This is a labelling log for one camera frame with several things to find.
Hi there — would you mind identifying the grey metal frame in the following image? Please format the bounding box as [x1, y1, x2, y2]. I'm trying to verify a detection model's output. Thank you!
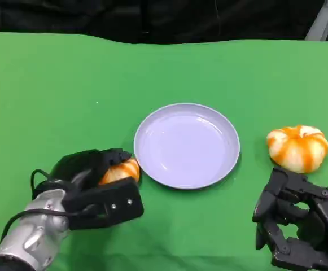
[304, 0, 328, 42]

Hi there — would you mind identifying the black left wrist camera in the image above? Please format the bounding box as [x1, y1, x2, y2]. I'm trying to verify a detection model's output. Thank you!
[61, 176, 145, 231]

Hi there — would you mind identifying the orange and white bread roll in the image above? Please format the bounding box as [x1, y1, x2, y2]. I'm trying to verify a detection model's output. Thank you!
[266, 125, 328, 174]
[98, 158, 141, 186]

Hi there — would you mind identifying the black looped wrist cable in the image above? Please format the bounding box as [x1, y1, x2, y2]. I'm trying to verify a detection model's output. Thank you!
[30, 168, 77, 200]

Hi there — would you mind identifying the black camera cable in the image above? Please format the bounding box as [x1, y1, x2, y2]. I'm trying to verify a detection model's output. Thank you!
[0, 203, 108, 245]

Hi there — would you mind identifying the black backdrop curtain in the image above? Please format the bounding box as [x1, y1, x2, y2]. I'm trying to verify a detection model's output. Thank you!
[0, 0, 327, 45]

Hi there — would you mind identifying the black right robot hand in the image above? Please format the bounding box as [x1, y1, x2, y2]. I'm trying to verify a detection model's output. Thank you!
[252, 167, 328, 271]

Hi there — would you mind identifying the lilac plate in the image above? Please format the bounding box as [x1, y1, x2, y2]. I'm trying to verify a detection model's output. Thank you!
[133, 102, 241, 190]

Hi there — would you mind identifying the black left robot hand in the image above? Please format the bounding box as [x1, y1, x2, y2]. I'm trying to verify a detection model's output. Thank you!
[33, 148, 134, 199]

